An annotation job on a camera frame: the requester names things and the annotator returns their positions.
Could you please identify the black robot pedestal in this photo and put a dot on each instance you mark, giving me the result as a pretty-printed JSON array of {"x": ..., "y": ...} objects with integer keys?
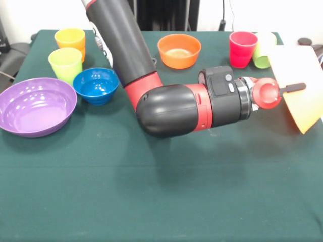
[{"x": 171, "y": 15}]

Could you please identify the purple bowl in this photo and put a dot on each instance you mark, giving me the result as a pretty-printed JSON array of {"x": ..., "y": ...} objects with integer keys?
[{"x": 38, "y": 118}]

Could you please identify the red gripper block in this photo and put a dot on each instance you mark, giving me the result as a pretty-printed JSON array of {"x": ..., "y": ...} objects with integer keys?
[{"x": 267, "y": 93}]

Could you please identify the blue bowl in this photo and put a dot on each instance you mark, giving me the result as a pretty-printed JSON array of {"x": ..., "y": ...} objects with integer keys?
[{"x": 96, "y": 93}]

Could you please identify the light green cup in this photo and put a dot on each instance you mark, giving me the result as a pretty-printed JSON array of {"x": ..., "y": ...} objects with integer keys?
[{"x": 65, "y": 73}]

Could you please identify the dark green tablecloth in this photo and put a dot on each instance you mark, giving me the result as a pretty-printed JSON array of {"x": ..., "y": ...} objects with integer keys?
[{"x": 126, "y": 189}]

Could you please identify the small orange-red bowl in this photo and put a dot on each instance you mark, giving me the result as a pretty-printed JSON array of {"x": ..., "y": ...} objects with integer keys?
[{"x": 176, "y": 45}]

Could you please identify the large orange bowl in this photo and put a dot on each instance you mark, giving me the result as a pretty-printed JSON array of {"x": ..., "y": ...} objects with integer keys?
[{"x": 302, "y": 111}]

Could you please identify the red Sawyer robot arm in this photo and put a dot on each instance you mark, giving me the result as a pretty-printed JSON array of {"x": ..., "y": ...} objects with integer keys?
[{"x": 164, "y": 108}]

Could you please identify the red cup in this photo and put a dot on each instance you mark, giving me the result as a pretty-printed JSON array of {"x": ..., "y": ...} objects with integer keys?
[{"x": 239, "y": 53}]

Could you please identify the orange cup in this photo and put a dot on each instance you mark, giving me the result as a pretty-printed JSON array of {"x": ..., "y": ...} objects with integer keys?
[
  {"x": 73, "y": 41},
  {"x": 83, "y": 55}
]

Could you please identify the black office chair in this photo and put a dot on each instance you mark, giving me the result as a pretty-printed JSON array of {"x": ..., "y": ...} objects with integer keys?
[
  {"x": 15, "y": 53},
  {"x": 316, "y": 49}
]

